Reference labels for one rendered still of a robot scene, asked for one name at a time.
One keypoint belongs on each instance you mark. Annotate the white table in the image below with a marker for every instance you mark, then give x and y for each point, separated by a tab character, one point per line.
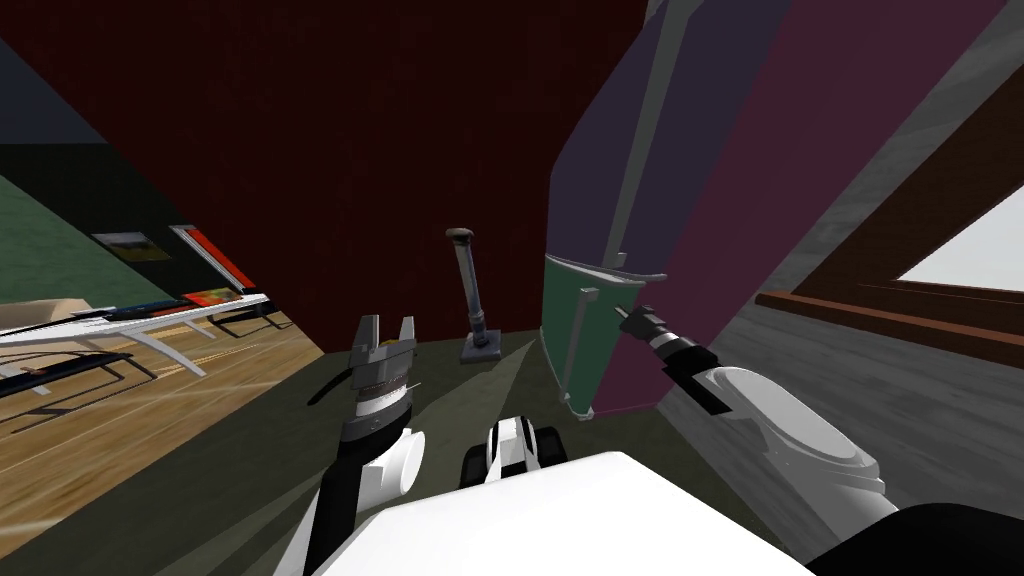
120	326

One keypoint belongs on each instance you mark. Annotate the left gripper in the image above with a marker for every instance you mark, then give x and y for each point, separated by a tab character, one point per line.
384	368

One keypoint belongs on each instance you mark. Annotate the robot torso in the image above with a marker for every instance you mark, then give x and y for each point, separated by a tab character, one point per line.
560	520

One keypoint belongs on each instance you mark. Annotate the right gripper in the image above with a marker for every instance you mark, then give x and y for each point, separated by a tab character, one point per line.
640	324

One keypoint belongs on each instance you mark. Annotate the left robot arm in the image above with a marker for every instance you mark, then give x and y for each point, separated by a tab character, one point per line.
360	472

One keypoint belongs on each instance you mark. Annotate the black low bench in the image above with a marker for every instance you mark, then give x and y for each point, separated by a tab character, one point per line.
48	372

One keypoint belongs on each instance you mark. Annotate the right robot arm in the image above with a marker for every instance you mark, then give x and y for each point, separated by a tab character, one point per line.
800	432

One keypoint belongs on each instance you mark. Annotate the green panel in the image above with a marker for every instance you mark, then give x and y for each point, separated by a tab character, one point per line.
608	336

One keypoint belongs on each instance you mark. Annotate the grey framed picture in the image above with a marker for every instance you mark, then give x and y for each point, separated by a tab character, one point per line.
132	246

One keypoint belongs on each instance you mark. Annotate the brown framed window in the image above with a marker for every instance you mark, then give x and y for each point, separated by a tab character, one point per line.
976	248

